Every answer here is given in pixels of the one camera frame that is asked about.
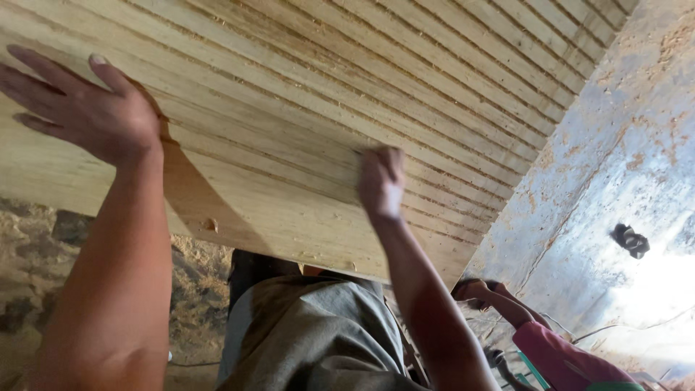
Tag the person's grey shirt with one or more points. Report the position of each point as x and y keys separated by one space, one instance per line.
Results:
x=320 y=336

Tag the stack of pale wood planks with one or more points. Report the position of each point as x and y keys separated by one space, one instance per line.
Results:
x=326 y=81

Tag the person's right hand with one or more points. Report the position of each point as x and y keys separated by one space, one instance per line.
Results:
x=381 y=187

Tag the person's right fingers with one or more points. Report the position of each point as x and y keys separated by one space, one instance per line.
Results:
x=383 y=163

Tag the green plastic object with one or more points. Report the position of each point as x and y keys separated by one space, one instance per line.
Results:
x=533 y=372

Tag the small black object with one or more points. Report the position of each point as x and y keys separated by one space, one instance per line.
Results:
x=630 y=240

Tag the person's left hand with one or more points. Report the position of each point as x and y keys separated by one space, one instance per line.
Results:
x=103 y=119

